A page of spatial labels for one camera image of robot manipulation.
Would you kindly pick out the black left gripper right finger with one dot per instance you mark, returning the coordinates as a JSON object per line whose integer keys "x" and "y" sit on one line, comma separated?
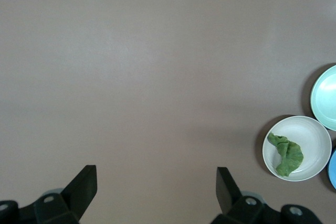
{"x": 227, "y": 192}

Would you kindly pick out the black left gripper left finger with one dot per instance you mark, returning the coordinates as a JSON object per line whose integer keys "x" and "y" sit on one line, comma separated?
{"x": 81, "y": 192}

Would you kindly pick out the green lettuce leaf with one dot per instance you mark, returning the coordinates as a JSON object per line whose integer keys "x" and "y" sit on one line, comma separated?
{"x": 288, "y": 155}

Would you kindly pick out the white plate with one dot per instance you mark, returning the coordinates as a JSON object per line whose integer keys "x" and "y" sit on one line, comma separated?
{"x": 312, "y": 142}

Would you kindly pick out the blue plate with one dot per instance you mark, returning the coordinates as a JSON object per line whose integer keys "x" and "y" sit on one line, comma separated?
{"x": 333, "y": 169}

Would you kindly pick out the mint green plate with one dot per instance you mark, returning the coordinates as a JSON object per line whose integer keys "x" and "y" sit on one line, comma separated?
{"x": 325, "y": 98}

